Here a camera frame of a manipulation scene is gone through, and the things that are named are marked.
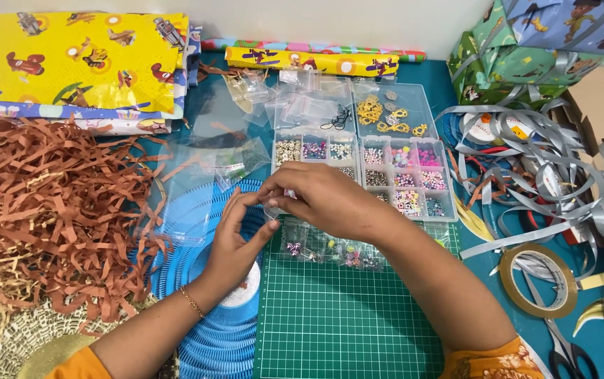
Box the person's right hand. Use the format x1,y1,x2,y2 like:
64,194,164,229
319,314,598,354
257,160,393,244

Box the blue round woven placemat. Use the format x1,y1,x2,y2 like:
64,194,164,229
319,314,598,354
144,178,267,379

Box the clear plastic bead organizer box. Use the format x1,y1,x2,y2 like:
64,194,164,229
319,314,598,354
271,79,459,224

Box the white ribbon spool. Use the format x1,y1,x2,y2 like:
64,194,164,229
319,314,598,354
462,112,498,146
504,115,537,142

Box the black-handled scissors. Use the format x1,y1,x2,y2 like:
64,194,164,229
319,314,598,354
522,271,600,379

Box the gold round woven placemat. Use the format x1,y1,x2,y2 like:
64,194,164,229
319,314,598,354
0,295,179,379

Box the clear tape roll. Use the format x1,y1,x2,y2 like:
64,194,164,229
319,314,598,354
499,242,579,320

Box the row of bead-filled zip bags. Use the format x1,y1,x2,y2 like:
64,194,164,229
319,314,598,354
279,218,388,273

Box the thin gold bracelet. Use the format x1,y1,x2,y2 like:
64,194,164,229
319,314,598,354
179,284,206,320

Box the black cord loops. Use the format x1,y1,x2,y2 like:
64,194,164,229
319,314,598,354
320,104,354,132

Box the pile of empty zip bags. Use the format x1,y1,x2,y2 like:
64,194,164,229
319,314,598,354
222,67,356,133

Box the small clear zip bag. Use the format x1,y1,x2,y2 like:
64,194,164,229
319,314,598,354
262,187,303,223

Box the person's left hand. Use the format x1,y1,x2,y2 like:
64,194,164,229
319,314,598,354
186,187,282,315

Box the stack of folded wrapping paper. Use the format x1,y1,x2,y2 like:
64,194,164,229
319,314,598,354
0,11,204,137

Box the green grid cutting mat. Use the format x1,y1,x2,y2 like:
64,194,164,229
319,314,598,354
254,221,464,379

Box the orange patterned shirt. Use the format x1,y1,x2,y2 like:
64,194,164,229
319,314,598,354
44,336,549,379

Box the tangle of silver ribbon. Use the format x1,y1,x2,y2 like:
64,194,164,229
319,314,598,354
435,84,604,362

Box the large clear plastic bags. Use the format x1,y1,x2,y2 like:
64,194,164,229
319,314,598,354
138,95,272,248

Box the cluster of gold charms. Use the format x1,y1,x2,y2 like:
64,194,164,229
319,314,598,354
355,91,429,138

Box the heap of brown paper shreds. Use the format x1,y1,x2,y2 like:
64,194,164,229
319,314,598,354
0,112,175,364

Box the colourful striped paper roll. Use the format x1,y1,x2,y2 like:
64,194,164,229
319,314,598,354
200,38,427,63

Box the yellow plane-print paper roll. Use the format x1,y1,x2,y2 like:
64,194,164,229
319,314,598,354
224,46,401,79

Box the green wrapped gift box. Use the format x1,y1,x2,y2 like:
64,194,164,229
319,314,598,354
446,0,604,107

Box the blue wrapped gift box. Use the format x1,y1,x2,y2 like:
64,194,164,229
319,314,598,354
501,0,604,56

